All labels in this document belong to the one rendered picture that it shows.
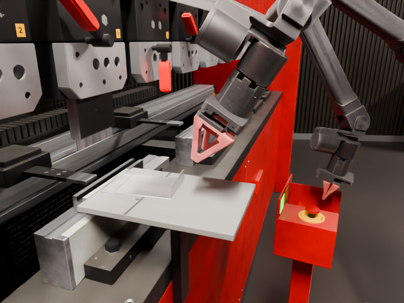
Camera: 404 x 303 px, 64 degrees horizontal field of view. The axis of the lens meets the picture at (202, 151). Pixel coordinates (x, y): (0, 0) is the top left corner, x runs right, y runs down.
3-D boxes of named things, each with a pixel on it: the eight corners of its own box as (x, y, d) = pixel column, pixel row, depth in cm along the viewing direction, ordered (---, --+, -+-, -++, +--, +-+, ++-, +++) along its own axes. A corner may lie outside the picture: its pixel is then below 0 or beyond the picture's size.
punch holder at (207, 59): (205, 68, 99) (205, 9, 94) (179, 67, 101) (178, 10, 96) (218, 64, 112) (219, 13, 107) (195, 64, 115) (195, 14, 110)
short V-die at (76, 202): (88, 213, 56) (86, 198, 55) (74, 211, 57) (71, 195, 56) (143, 171, 74) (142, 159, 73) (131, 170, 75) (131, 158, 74)
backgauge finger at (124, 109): (174, 133, 99) (173, 117, 97) (101, 126, 107) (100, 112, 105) (187, 124, 110) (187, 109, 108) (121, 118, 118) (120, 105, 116)
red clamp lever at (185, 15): (192, 11, 74) (202, 39, 83) (176, 11, 75) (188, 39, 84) (191, 17, 73) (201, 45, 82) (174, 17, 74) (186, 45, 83)
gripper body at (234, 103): (198, 110, 46) (225, 65, 43) (217, 99, 55) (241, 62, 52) (234, 137, 46) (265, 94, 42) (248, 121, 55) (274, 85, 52)
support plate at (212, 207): (233, 241, 45) (234, 235, 45) (77, 211, 53) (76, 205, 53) (255, 188, 61) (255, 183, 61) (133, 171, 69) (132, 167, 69)
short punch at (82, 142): (82, 151, 54) (75, 94, 51) (73, 150, 54) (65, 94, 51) (116, 136, 63) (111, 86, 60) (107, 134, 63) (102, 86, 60)
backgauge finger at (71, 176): (71, 201, 58) (67, 175, 56) (-35, 181, 65) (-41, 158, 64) (110, 175, 68) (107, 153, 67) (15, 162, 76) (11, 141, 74)
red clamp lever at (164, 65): (170, 93, 67) (168, 43, 64) (152, 92, 68) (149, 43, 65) (174, 91, 68) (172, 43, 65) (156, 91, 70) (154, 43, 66)
